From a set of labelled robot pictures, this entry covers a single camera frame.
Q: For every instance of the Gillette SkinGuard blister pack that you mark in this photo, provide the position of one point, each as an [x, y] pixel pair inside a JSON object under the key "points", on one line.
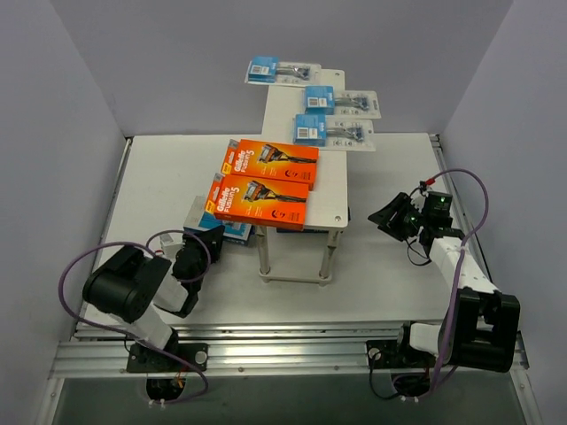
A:
{"points": [[345, 103]]}

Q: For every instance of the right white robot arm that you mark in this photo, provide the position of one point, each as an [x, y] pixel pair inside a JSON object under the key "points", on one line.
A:
{"points": [[481, 324]]}

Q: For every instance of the orange Fusion5 razor box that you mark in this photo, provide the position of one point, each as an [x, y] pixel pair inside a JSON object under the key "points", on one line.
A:
{"points": [[275, 161], [258, 201]]}

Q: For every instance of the clear blue-card razor blister pack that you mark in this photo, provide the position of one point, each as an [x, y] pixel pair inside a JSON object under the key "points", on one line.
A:
{"points": [[332, 133]]}

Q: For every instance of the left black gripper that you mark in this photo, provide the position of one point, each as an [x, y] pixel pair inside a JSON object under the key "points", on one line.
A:
{"points": [[212, 239]]}

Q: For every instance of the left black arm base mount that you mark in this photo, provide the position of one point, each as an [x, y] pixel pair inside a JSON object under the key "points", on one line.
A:
{"points": [[142, 360]]}

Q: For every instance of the aluminium mounting rail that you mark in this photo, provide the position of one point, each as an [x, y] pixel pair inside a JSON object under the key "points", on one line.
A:
{"points": [[235, 351]]}

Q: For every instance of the white two-tier shelf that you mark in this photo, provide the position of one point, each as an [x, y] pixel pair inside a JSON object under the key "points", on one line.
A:
{"points": [[308, 257]]}

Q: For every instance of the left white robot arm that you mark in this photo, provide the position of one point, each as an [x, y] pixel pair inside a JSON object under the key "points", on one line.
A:
{"points": [[132, 286]]}

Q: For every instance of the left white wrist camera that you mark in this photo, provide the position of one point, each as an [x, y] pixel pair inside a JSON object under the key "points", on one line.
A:
{"points": [[169, 246]]}

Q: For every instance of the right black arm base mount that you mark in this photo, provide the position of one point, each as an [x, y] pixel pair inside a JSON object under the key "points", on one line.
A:
{"points": [[386, 354]]}

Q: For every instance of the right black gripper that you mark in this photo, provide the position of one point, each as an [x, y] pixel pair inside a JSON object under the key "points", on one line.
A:
{"points": [[400, 217]]}

